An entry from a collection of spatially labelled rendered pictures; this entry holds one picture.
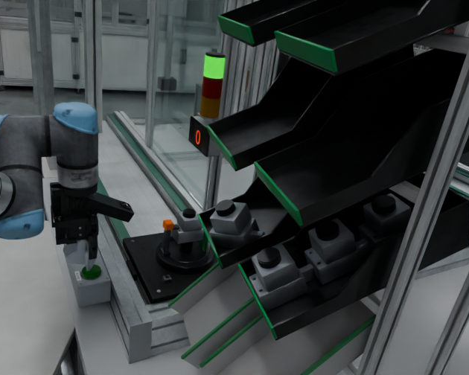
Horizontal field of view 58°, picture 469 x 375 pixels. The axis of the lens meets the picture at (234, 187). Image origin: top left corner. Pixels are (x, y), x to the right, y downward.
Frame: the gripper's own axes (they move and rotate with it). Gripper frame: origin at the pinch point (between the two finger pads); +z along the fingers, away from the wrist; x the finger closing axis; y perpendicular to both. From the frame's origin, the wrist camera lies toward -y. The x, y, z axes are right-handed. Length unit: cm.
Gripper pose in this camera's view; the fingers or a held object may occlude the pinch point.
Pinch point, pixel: (91, 264)
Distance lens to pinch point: 99.5
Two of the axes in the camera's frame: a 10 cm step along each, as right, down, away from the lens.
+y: -8.8, 1.0, -4.7
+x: 4.6, 4.3, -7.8
